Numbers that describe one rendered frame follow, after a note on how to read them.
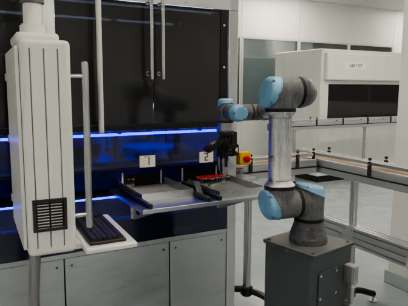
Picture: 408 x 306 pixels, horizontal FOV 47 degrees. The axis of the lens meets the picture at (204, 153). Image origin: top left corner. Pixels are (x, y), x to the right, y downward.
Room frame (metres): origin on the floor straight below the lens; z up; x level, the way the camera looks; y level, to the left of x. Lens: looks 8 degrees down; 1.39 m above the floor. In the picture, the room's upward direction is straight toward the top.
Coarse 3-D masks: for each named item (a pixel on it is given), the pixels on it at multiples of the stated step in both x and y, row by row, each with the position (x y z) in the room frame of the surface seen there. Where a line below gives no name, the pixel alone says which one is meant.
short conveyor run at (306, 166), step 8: (296, 152) 2.95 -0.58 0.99; (304, 152) 3.10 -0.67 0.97; (256, 160) 2.84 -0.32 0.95; (264, 160) 2.97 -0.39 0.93; (296, 160) 2.94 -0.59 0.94; (304, 160) 2.99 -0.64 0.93; (312, 160) 3.02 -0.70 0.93; (248, 168) 2.78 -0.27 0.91; (256, 168) 2.81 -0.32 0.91; (264, 168) 2.84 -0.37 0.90; (296, 168) 2.94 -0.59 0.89; (304, 168) 2.99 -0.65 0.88; (312, 168) 3.02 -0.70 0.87; (256, 176) 2.81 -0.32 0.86; (264, 176) 2.84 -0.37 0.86
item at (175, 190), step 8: (120, 184) 2.34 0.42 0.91; (152, 184) 2.46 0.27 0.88; (160, 184) 2.46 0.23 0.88; (168, 184) 2.44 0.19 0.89; (176, 184) 2.36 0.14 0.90; (136, 192) 2.14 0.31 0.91; (144, 192) 2.25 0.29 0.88; (152, 192) 2.25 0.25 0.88; (160, 192) 2.12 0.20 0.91; (168, 192) 2.13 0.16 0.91; (176, 192) 2.15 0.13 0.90; (184, 192) 2.17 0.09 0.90; (192, 192) 2.19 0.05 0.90; (152, 200) 2.10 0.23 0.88
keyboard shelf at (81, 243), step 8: (104, 216) 2.10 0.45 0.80; (112, 224) 1.98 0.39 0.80; (120, 232) 1.86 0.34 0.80; (80, 240) 1.76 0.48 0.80; (128, 240) 1.76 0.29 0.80; (88, 248) 1.67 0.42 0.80; (96, 248) 1.68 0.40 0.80; (104, 248) 1.69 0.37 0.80; (112, 248) 1.70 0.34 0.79; (120, 248) 1.72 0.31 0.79
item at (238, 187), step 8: (232, 176) 2.53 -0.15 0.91; (192, 184) 2.38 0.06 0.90; (200, 184) 2.30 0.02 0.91; (232, 184) 2.47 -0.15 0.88; (240, 184) 2.45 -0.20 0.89; (248, 184) 2.39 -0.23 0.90; (256, 184) 2.32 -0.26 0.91; (216, 192) 2.16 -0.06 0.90; (224, 192) 2.14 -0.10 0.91; (232, 192) 2.16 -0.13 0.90; (240, 192) 2.19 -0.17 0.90; (248, 192) 2.21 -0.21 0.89; (256, 192) 2.23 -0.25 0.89
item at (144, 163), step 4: (140, 156) 2.34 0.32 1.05; (144, 156) 2.36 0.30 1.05; (148, 156) 2.37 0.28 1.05; (152, 156) 2.38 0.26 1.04; (140, 160) 2.34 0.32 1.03; (144, 160) 2.36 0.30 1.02; (152, 160) 2.38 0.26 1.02; (140, 164) 2.34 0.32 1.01; (144, 164) 2.36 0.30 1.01; (148, 164) 2.36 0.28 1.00; (152, 164) 2.38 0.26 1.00
